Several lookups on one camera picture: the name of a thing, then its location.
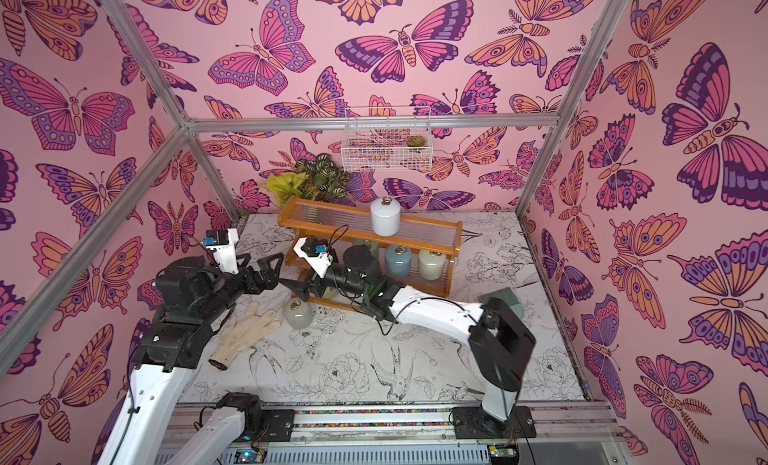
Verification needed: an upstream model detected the white wire basket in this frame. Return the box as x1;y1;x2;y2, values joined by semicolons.
339;105;434;173

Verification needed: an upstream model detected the potted artificial plant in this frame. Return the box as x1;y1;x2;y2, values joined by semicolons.
263;153;351;207

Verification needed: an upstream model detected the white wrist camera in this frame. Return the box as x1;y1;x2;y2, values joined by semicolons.
201;228;239;274
294;237;333;278

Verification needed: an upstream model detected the wooden three-tier shelf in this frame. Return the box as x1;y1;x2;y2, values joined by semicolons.
277;197;463;298

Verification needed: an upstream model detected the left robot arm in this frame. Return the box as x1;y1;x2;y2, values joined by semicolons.
99;253;284;464

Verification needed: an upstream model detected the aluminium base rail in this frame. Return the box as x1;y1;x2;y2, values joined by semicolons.
157;400;631;465

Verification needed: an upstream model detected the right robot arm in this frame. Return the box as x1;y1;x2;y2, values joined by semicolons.
280;236;536;424

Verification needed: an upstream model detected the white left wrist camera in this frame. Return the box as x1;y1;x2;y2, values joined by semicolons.
201;228;239;274

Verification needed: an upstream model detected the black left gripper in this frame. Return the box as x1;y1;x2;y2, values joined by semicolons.
198;252;283;327

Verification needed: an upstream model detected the pale grey-green tea canister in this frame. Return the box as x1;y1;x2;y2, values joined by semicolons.
418;250;447;281

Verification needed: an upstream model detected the mint green hand brush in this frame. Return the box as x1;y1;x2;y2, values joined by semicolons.
482;287;525;320

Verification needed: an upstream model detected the aluminium frame post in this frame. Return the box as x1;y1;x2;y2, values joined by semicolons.
100;0;240;222
515;0;631;218

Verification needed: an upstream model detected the blue tea canister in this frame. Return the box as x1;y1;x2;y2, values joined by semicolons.
385;245;412;279

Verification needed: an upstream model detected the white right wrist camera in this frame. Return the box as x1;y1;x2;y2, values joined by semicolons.
294;237;333;278

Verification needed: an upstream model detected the beige work glove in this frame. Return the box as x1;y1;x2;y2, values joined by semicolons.
208;302;282;371

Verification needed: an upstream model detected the left aluminium frame post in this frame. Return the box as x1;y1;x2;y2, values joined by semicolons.
100;0;240;222

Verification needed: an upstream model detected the small green succulent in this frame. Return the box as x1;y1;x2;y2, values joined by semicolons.
406;135;428;149

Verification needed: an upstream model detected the cream white tea canister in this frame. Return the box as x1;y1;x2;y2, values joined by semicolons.
282;298;314;330

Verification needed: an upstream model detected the horizontal aluminium frame bar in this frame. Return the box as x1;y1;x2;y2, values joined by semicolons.
186;114;559;134

